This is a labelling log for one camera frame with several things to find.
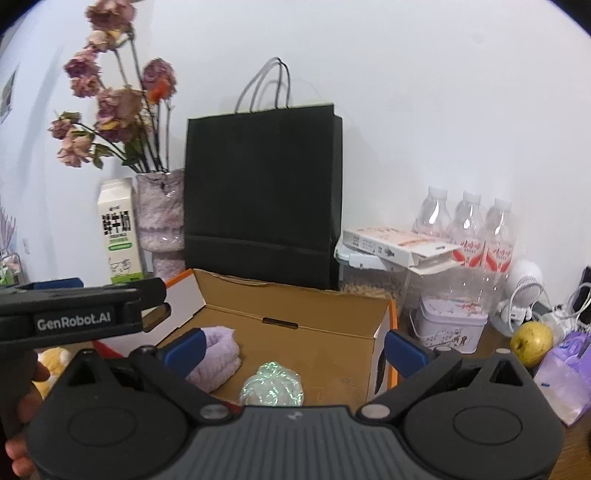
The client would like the red rose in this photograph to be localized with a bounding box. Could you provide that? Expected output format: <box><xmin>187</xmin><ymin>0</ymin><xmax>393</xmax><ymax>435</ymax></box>
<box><xmin>92</xmin><ymin>340</ymin><xmax>125</xmax><ymax>359</ymax></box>

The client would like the white paper carton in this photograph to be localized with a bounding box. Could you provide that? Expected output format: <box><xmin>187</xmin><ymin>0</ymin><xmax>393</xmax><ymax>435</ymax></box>
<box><xmin>342</xmin><ymin>225</ymin><xmax>462</xmax><ymax>277</ymax></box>

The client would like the black device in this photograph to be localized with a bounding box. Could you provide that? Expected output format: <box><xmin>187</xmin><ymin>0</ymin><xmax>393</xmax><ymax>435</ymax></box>
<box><xmin>573</xmin><ymin>265</ymin><xmax>591</xmax><ymax>319</ymax></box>

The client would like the clear plastic food container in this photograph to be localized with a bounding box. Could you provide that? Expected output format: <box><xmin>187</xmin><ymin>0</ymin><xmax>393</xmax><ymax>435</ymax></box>
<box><xmin>335</xmin><ymin>237</ymin><xmax>411</xmax><ymax>310</ymax></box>

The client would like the purple tissue packet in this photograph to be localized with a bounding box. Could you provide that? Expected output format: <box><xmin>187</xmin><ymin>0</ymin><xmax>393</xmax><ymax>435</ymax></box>
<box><xmin>533</xmin><ymin>331</ymin><xmax>591</xmax><ymax>426</ymax></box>

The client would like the white green milk carton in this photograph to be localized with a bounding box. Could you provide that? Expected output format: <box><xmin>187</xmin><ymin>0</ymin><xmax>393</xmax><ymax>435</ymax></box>
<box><xmin>97</xmin><ymin>178</ymin><xmax>144</xmax><ymax>284</ymax></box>

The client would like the white floral tin box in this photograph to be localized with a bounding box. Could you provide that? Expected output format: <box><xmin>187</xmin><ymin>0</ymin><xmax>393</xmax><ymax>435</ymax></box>
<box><xmin>410</xmin><ymin>295</ymin><xmax>489</xmax><ymax>355</ymax></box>

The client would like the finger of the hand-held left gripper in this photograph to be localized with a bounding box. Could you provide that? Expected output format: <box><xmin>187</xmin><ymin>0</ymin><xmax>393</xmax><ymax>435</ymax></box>
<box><xmin>111</xmin><ymin>277</ymin><xmax>168</xmax><ymax>326</ymax></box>
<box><xmin>0</xmin><ymin>276</ymin><xmax>85</xmax><ymax>292</ymax></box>

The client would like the iridescent crumpled ball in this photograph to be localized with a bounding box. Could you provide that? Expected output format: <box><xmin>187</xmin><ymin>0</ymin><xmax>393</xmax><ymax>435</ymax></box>
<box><xmin>239</xmin><ymin>362</ymin><xmax>305</xmax><ymax>408</ymax></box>

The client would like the dried pink flower bouquet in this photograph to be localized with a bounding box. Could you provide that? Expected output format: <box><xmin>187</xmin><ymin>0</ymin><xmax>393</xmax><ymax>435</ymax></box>
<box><xmin>48</xmin><ymin>0</ymin><xmax>178</xmax><ymax>175</ymax></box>

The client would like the wall picture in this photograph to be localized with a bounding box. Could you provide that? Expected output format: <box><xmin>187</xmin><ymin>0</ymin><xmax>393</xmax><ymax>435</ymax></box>
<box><xmin>0</xmin><ymin>69</ymin><xmax>19</xmax><ymax>123</ymax></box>

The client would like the yellow green apple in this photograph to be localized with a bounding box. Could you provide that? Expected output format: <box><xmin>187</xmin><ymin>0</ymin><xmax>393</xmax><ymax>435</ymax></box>
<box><xmin>509</xmin><ymin>322</ymin><xmax>554</xmax><ymax>367</ymax></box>

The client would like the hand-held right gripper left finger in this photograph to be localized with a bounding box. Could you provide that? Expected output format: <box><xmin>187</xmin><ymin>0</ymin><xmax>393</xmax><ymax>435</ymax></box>
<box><xmin>58</xmin><ymin>328</ymin><xmax>234</xmax><ymax>423</ymax></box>

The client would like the small white desk fan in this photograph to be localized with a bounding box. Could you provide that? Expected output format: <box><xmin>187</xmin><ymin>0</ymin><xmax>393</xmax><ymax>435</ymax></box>
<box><xmin>492</xmin><ymin>260</ymin><xmax>546</xmax><ymax>335</ymax></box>

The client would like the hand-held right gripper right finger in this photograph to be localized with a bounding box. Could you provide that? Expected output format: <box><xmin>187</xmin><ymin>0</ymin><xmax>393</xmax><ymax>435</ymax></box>
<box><xmin>358</xmin><ymin>329</ymin><xmax>533</xmax><ymax>423</ymax></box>

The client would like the yellow plush toy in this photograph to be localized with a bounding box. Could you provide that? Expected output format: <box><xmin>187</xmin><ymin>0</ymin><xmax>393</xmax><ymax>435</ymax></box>
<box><xmin>33</xmin><ymin>347</ymin><xmax>75</xmax><ymax>400</ymax></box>

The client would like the orange white cardboard box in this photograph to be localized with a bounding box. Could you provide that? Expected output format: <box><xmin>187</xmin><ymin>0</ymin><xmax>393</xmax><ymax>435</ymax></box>
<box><xmin>92</xmin><ymin>268</ymin><xmax>399</xmax><ymax>408</ymax></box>

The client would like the black paper bag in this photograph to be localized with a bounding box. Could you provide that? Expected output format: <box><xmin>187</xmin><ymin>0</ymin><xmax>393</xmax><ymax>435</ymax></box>
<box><xmin>184</xmin><ymin>58</ymin><xmax>344</xmax><ymax>291</ymax></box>

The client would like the clear glass vase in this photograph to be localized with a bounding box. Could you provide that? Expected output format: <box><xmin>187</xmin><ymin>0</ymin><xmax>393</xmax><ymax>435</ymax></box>
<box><xmin>134</xmin><ymin>168</ymin><xmax>186</xmax><ymax>278</ymax></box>

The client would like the clear water bottle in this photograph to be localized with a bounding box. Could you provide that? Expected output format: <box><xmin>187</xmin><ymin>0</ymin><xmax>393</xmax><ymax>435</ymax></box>
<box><xmin>480</xmin><ymin>198</ymin><xmax>517</xmax><ymax>296</ymax></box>
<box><xmin>450</xmin><ymin>190</ymin><xmax>491</xmax><ymax>296</ymax></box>
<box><xmin>412</xmin><ymin>186</ymin><xmax>462</xmax><ymax>305</ymax></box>

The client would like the pink green packet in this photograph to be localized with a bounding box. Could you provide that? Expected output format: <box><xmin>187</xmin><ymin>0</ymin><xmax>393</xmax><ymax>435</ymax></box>
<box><xmin>0</xmin><ymin>251</ymin><xmax>21</xmax><ymax>284</ymax></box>

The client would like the light purple towel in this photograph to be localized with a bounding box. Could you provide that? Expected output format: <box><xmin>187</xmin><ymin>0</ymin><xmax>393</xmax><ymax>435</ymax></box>
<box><xmin>185</xmin><ymin>325</ymin><xmax>242</xmax><ymax>394</ymax></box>

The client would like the person's left hand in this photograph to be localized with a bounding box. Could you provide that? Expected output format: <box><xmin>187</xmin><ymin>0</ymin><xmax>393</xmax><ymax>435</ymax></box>
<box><xmin>4</xmin><ymin>362</ymin><xmax>51</xmax><ymax>477</ymax></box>

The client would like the white cable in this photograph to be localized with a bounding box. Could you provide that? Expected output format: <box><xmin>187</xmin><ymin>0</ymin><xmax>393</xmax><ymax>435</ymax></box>
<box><xmin>536</xmin><ymin>302</ymin><xmax>591</xmax><ymax>334</ymax></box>

